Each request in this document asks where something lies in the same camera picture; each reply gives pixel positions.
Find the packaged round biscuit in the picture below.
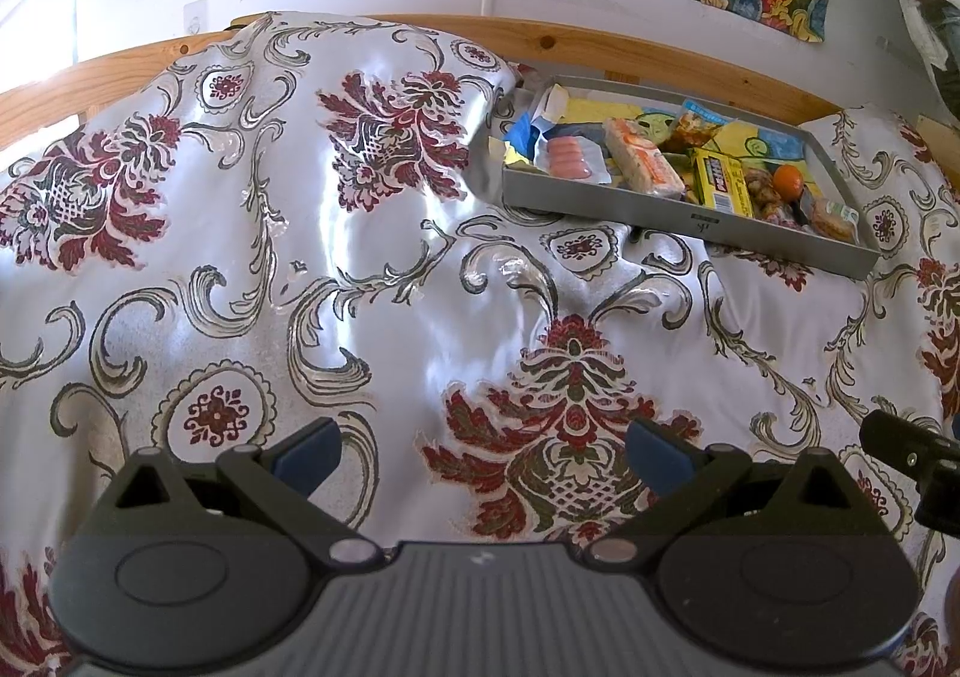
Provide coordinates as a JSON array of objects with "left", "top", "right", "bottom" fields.
[{"left": 802, "top": 196, "right": 859, "bottom": 245}]

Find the orange tangerine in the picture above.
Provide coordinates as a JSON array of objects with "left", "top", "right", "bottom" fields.
[{"left": 773, "top": 163, "right": 805, "bottom": 204}]

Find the yellow snack box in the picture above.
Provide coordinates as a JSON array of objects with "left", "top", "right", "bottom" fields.
[{"left": 692, "top": 149, "right": 754, "bottom": 218}]

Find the brown nut snack packet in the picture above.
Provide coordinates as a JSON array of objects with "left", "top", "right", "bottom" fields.
[{"left": 745, "top": 168, "right": 799, "bottom": 228}]

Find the orange white snack pack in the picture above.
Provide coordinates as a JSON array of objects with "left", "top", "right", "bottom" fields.
[{"left": 604, "top": 118, "right": 685, "bottom": 199}]

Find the grey tray with painted bottom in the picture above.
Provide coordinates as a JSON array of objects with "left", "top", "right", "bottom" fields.
[{"left": 466, "top": 76, "right": 880, "bottom": 278}]

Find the pink sausage pack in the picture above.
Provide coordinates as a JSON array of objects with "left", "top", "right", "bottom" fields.
[{"left": 534, "top": 136, "right": 612, "bottom": 184}]

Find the blue plastic wrapper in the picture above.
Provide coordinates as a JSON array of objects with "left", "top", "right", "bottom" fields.
[{"left": 505, "top": 113, "right": 556, "bottom": 161}]

